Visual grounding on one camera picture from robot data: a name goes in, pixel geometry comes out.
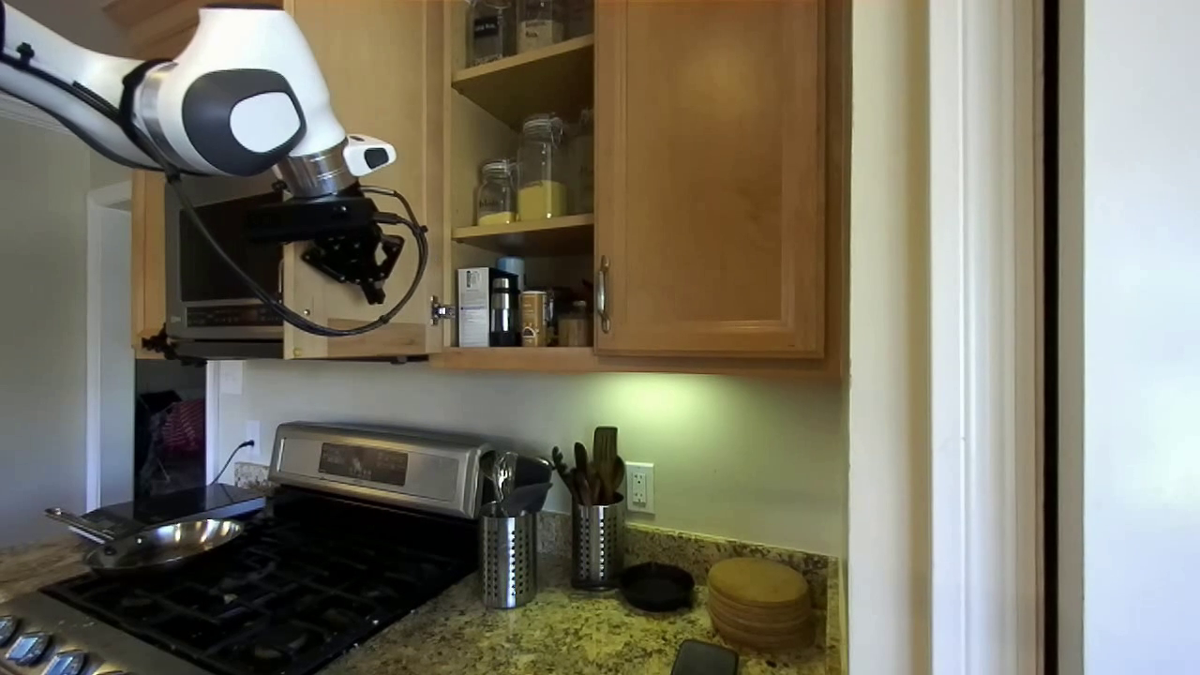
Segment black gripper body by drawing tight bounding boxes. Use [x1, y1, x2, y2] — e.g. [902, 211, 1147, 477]
[286, 189, 385, 272]

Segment wooden cabinet door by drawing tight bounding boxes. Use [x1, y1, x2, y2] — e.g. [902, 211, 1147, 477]
[279, 0, 451, 364]
[587, 0, 834, 366]

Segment black thermos bottle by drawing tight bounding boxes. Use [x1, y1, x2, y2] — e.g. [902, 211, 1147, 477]
[487, 264, 526, 352]

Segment small brown bottle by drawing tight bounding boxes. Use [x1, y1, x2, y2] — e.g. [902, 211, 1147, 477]
[552, 289, 595, 352]

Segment wooden cabinet body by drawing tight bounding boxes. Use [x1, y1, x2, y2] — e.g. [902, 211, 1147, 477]
[426, 0, 856, 377]

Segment white door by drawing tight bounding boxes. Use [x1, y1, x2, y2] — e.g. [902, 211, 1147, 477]
[1077, 0, 1200, 675]

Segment white box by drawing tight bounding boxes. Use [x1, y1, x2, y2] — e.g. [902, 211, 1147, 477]
[451, 262, 499, 352]

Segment small glass jar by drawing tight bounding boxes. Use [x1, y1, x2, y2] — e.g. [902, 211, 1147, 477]
[472, 154, 522, 232]

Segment stainless steel microwave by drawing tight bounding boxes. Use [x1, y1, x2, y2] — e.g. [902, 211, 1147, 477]
[160, 203, 287, 346]

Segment glass jar yellow contents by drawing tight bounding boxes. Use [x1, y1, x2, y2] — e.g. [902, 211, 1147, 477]
[514, 111, 574, 227]

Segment metal ladle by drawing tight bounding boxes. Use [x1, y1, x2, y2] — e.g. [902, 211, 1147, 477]
[480, 446, 526, 516]

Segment glass jar dark lid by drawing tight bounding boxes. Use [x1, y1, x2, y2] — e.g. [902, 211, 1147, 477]
[460, 0, 509, 68]

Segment black plastic utensil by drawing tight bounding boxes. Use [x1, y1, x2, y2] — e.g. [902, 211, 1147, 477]
[506, 453, 554, 516]

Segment dark kitchen utensil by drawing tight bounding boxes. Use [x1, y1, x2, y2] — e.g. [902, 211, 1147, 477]
[547, 438, 595, 507]

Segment glass jar light contents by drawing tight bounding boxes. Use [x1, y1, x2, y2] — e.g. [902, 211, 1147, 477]
[514, 0, 567, 56]

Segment stainless steel stove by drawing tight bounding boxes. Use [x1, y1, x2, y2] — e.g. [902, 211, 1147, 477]
[0, 419, 506, 675]

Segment dark wooden spatula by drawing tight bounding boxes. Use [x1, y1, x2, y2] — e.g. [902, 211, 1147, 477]
[585, 422, 629, 507]

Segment perforated steel utensil holder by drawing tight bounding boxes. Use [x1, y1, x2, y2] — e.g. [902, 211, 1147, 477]
[570, 493, 629, 591]
[475, 507, 544, 613]

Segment steel frying pan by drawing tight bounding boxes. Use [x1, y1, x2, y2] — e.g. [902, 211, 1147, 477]
[46, 501, 246, 578]

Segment small black dish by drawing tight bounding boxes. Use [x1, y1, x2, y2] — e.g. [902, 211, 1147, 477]
[614, 557, 700, 613]

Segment wooden cutting board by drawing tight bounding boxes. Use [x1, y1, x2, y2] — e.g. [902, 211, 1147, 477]
[0, 541, 97, 603]

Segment white wall outlet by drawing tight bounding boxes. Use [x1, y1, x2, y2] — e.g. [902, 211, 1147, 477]
[234, 419, 265, 477]
[619, 456, 659, 521]

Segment white door frame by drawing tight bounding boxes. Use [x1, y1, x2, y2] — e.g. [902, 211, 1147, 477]
[922, 0, 1049, 675]

